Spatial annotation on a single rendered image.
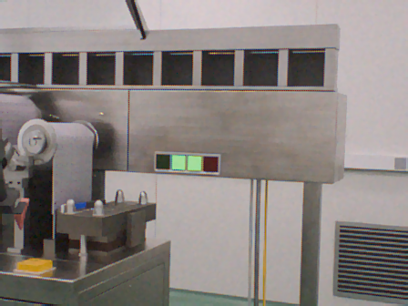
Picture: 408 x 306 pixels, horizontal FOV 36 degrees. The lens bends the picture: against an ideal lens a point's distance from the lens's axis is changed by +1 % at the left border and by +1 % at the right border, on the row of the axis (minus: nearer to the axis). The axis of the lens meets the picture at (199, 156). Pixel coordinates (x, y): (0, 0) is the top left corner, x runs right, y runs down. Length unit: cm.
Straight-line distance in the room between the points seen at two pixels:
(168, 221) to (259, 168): 275
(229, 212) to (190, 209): 31
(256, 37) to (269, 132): 32
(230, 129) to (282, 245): 250
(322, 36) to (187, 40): 47
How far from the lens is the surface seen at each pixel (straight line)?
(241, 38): 214
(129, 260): 199
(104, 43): 235
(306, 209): 224
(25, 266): 181
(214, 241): 468
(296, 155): 207
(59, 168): 207
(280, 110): 208
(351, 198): 441
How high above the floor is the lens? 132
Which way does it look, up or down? 3 degrees down
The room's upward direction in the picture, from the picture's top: 2 degrees clockwise
